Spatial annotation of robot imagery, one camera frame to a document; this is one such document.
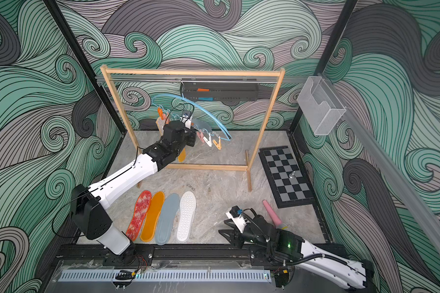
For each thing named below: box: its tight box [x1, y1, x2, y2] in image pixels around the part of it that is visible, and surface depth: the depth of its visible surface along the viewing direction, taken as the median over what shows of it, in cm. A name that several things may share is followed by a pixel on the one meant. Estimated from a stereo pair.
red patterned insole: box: [125, 190, 152, 242], surface depth 86 cm
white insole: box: [176, 191, 197, 242], surface depth 85 cm
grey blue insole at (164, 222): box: [155, 192, 181, 246], surface depth 85 cm
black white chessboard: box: [258, 145, 316, 209], surface depth 94 cm
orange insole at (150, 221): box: [139, 191, 165, 243], surface depth 85 cm
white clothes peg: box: [202, 133, 213, 148], surface depth 77 cm
